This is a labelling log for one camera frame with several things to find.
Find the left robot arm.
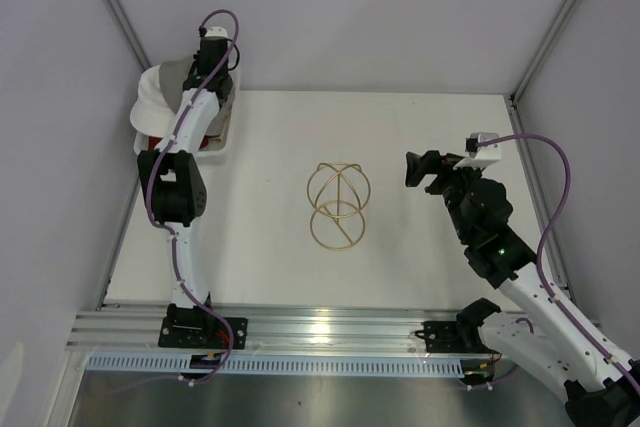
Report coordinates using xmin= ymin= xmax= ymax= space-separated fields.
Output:
xmin=137 ymin=34 xmax=235 ymax=314

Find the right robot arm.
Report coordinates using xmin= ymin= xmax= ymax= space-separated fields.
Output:
xmin=405 ymin=150 xmax=639 ymax=426

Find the aluminium frame post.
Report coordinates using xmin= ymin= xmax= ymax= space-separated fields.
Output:
xmin=509 ymin=0 xmax=582 ymax=109
xmin=102 ymin=0 xmax=151 ymax=71

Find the left aluminium frame post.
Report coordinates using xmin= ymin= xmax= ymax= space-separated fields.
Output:
xmin=102 ymin=0 xmax=151 ymax=71

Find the beige bucket hat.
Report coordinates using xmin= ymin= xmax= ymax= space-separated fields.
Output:
xmin=206 ymin=109 xmax=232 ymax=141

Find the white plastic basket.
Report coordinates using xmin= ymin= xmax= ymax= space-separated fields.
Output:
xmin=130 ymin=58 xmax=239 ymax=165

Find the white slotted cable duct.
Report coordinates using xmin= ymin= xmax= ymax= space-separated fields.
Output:
xmin=86 ymin=352 xmax=464 ymax=379

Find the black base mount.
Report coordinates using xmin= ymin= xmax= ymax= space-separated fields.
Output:
xmin=158 ymin=304 xmax=249 ymax=350
xmin=413 ymin=320 xmax=477 ymax=354

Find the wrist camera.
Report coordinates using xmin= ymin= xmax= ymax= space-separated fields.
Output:
xmin=198 ymin=26 xmax=232 ymax=43
xmin=454 ymin=132 xmax=502 ymax=170

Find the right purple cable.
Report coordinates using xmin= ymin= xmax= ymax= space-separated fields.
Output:
xmin=477 ymin=132 xmax=640 ymax=398

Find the red bucket hat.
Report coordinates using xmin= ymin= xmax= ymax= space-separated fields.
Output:
xmin=147 ymin=136 xmax=210 ymax=150

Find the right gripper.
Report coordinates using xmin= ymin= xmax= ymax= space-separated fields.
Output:
xmin=405 ymin=151 xmax=485 ymax=242

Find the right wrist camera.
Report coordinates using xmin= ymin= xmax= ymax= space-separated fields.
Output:
xmin=454 ymin=132 xmax=502 ymax=170

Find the right aluminium frame post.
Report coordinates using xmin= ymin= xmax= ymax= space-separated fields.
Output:
xmin=509 ymin=0 xmax=582 ymax=109

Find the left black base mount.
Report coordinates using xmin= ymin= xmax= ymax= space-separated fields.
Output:
xmin=158 ymin=304 xmax=249 ymax=350

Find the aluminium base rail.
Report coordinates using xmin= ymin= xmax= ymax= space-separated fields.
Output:
xmin=66 ymin=303 xmax=456 ymax=357

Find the white bucket hat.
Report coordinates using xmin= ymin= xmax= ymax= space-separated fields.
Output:
xmin=130 ymin=66 xmax=176 ymax=138

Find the gold wire hat stand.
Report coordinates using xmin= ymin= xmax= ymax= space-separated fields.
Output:
xmin=305 ymin=162 xmax=372 ymax=252

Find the right table edge rail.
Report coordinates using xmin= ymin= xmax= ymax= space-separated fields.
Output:
xmin=507 ymin=96 xmax=584 ymax=318

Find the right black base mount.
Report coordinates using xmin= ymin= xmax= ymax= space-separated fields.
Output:
xmin=413 ymin=320 xmax=477 ymax=354

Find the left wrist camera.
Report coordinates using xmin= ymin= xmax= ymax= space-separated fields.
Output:
xmin=198 ymin=26 xmax=232 ymax=43

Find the grey bucket hat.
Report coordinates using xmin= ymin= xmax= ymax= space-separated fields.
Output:
xmin=159 ymin=58 xmax=236 ymax=144

